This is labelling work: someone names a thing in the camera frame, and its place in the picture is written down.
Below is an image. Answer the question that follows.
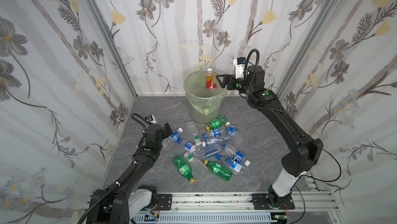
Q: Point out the left aluminium corner post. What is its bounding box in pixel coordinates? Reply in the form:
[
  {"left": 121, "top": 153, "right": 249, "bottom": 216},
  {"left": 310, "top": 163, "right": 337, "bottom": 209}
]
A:
[{"left": 85, "top": 0, "right": 138, "bottom": 99}]

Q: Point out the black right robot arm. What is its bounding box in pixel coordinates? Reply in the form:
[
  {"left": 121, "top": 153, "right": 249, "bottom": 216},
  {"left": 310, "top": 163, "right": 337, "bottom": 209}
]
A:
[{"left": 216, "top": 66, "right": 324, "bottom": 209}]

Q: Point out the clear bottle blue label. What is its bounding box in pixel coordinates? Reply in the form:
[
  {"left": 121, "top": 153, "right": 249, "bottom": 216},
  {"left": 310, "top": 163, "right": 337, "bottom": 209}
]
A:
[
  {"left": 163, "top": 127, "right": 183, "bottom": 147},
  {"left": 221, "top": 143, "right": 247, "bottom": 164}
]

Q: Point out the clear bottle white cap barcode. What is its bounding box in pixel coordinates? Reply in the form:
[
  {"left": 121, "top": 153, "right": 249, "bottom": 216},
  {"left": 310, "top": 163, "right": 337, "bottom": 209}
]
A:
[{"left": 202, "top": 137, "right": 230, "bottom": 147}]

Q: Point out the right aluminium corner post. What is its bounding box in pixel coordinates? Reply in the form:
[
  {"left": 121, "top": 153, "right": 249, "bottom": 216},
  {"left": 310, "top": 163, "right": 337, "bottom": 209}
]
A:
[{"left": 277, "top": 0, "right": 338, "bottom": 97}]

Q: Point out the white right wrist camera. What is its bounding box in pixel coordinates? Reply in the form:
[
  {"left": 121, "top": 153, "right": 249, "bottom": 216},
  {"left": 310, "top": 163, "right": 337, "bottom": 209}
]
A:
[{"left": 233, "top": 57, "right": 247, "bottom": 79}]

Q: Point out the aluminium corner post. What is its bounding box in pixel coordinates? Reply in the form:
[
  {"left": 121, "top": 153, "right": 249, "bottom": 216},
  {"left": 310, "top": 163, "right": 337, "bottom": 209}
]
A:
[
  {"left": 85, "top": 0, "right": 138, "bottom": 99},
  {"left": 277, "top": 0, "right": 338, "bottom": 97}
]

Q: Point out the soda water bottle blue cap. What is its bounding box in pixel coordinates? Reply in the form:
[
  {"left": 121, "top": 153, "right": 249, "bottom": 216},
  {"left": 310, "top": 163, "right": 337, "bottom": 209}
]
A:
[{"left": 198, "top": 144, "right": 222, "bottom": 160}]

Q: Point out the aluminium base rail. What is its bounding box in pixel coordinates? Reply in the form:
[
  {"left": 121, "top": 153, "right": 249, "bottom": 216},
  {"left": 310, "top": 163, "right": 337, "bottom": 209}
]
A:
[{"left": 82, "top": 191, "right": 340, "bottom": 224}]

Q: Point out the green plastic bin liner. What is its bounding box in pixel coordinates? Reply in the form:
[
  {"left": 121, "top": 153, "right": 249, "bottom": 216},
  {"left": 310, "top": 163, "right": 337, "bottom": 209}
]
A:
[{"left": 182, "top": 65, "right": 228, "bottom": 120}]

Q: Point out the metal mesh waste bin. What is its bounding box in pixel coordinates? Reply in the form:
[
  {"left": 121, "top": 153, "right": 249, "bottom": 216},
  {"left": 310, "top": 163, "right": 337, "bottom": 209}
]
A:
[{"left": 183, "top": 70, "right": 227, "bottom": 124}]

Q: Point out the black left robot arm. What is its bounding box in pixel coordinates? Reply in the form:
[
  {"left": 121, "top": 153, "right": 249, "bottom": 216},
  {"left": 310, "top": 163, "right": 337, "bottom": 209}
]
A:
[{"left": 78, "top": 123, "right": 172, "bottom": 224}]

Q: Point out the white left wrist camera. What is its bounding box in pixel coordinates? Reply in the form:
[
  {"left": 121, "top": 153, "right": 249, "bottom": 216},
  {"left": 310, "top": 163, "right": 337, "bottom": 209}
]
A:
[{"left": 145, "top": 114, "right": 157, "bottom": 124}]

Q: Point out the white slotted cable duct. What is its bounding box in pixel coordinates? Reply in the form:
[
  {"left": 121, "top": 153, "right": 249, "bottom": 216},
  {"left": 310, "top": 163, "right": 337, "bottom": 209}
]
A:
[{"left": 132, "top": 213, "right": 277, "bottom": 224}]

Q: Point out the blue label bottle front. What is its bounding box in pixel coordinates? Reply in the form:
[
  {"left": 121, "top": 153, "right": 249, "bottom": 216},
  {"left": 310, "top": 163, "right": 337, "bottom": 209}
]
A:
[{"left": 221, "top": 156, "right": 247, "bottom": 175}]

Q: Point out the Pocari Sweat clear bottle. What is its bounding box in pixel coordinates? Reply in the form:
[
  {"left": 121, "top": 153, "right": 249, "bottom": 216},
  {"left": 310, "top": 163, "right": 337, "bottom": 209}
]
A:
[{"left": 225, "top": 122, "right": 243, "bottom": 144}]

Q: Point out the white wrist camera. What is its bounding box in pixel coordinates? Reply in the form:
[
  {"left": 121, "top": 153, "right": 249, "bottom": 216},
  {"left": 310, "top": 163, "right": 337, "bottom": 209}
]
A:
[
  {"left": 145, "top": 114, "right": 157, "bottom": 124},
  {"left": 233, "top": 57, "right": 247, "bottom": 79}
]

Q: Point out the orange red drink bottle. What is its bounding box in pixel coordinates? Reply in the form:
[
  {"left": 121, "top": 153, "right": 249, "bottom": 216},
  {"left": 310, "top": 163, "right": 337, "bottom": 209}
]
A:
[{"left": 206, "top": 68, "right": 217, "bottom": 91}]

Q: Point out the Pepsi water bottle blue cap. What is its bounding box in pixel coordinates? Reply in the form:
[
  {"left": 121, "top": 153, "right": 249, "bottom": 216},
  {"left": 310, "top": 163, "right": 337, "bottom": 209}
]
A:
[{"left": 202, "top": 126, "right": 227, "bottom": 139}]

